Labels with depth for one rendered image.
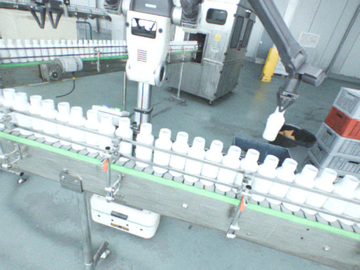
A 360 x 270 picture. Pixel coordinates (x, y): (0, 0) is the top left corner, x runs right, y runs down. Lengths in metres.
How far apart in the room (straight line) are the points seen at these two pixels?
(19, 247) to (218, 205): 1.49
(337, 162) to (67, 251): 2.81
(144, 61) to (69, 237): 1.36
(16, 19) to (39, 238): 3.56
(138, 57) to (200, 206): 0.88
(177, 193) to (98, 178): 0.32
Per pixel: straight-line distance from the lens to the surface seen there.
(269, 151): 1.33
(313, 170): 0.78
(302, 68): 0.99
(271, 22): 0.86
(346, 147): 2.93
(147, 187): 0.80
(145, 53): 1.28
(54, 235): 1.91
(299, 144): 2.36
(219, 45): 4.26
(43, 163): 1.02
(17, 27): 4.62
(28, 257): 1.86
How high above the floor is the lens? 1.50
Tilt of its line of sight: 29 degrees down
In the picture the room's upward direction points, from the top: 10 degrees clockwise
